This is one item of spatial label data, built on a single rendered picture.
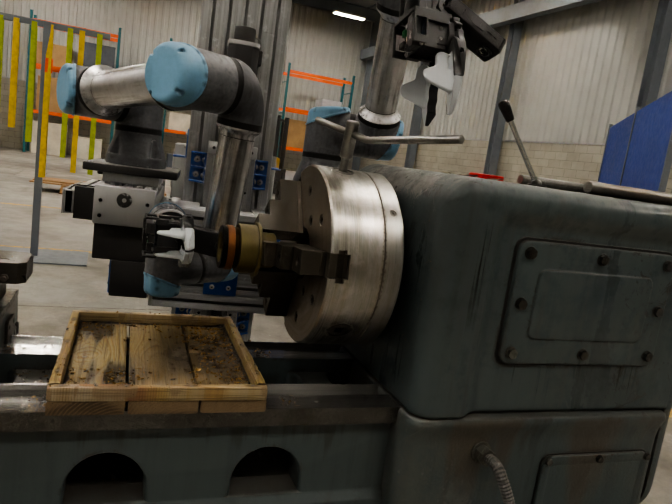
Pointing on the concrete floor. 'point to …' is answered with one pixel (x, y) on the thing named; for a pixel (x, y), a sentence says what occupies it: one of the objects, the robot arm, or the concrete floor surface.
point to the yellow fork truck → (280, 147)
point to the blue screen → (640, 148)
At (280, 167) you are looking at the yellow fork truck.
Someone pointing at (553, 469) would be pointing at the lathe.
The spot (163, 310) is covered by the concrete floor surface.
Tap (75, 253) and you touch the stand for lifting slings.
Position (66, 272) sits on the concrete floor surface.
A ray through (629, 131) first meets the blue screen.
